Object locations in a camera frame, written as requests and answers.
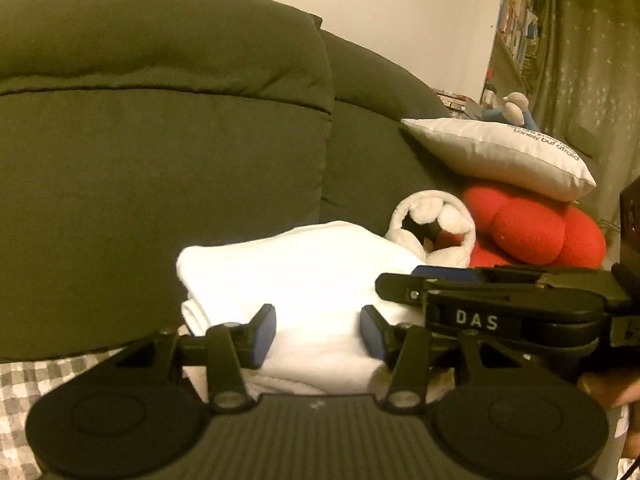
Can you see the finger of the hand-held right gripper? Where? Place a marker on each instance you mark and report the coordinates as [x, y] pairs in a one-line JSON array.
[[400, 287], [445, 273]]

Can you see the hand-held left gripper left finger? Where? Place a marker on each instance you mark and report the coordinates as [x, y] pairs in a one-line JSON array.
[[266, 334]]

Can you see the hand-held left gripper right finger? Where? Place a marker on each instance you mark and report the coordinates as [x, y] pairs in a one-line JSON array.
[[371, 336]]

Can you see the white bed sheet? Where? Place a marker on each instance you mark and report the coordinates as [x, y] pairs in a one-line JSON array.
[[300, 270]]

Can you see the person's right hand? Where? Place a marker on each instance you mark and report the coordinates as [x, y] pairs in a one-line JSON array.
[[615, 390]]

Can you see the white plush toy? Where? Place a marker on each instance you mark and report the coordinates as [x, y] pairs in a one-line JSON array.
[[405, 235]]

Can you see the red knot cushion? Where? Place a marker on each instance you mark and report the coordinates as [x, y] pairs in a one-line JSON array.
[[540, 230]]

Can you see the white printed pillow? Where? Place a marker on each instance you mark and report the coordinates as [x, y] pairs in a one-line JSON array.
[[500, 155]]

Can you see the stack of books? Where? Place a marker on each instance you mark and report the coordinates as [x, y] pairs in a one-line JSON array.
[[457, 102]]

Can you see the blue plush toy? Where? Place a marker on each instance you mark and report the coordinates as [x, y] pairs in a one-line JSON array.
[[515, 110]]

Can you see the dark green sofa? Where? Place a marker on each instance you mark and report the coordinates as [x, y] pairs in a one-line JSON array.
[[150, 160]]

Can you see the grey checkered blanket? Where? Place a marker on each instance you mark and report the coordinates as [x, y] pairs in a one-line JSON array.
[[20, 385]]

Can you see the grey star-print curtain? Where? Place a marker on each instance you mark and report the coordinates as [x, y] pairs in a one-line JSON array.
[[600, 60]]

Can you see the wall bookshelf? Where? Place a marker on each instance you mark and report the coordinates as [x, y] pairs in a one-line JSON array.
[[515, 20]]

